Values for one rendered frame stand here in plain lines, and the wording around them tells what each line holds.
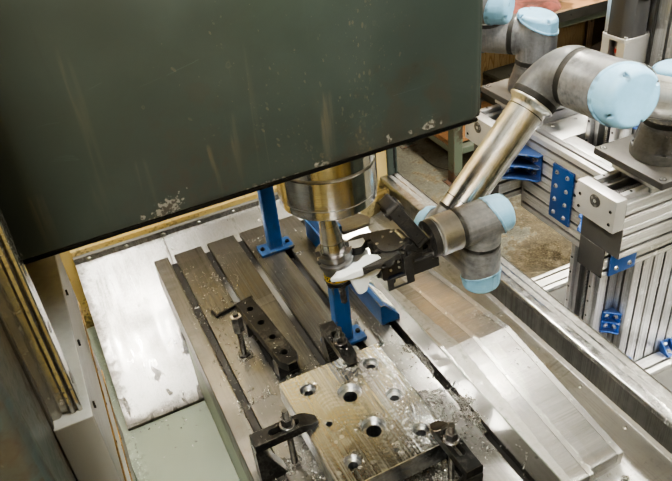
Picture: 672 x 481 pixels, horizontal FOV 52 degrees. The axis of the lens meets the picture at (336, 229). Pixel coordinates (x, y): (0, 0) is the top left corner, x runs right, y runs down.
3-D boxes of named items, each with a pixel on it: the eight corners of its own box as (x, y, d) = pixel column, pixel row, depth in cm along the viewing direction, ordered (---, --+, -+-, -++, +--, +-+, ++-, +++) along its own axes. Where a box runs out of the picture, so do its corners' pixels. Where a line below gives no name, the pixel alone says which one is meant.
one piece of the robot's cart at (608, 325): (572, 296, 243) (574, 277, 238) (618, 334, 226) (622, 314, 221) (562, 300, 242) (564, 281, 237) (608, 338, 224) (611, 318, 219)
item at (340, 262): (313, 257, 119) (311, 245, 118) (346, 246, 120) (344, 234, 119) (324, 276, 114) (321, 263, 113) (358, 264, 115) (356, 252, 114)
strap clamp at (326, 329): (337, 355, 157) (330, 305, 149) (363, 392, 147) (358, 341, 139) (324, 360, 156) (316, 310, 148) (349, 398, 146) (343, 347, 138)
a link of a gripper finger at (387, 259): (369, 279, 114) (409, 256, 117) (367, 271, 113) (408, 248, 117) (352, 267, 117) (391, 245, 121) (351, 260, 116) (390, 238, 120)
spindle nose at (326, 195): (267, 186, 114) (255, 121, 107) (355, 162, 118) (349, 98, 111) (297, 234, 101) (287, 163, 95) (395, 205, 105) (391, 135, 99)
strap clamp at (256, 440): (318, 444, 137) (309, 392, 129) (325, 456, 134) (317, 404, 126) (257, 472, 133) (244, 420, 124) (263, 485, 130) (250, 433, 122)
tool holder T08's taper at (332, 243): (317, 246, 117) (309, 213, 114) (341, 238, 118) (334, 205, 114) (324, 259, 113) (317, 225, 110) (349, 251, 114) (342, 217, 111)
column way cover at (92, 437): (128, 426, 145) (49, 225, 117) (188, 632, 109) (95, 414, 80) (105, 435, 144) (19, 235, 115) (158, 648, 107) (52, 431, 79)
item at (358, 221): (363, 213, 149) (363, 210, 148) (374, 225, 145) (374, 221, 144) (334, 223, 147) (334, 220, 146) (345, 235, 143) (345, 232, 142)
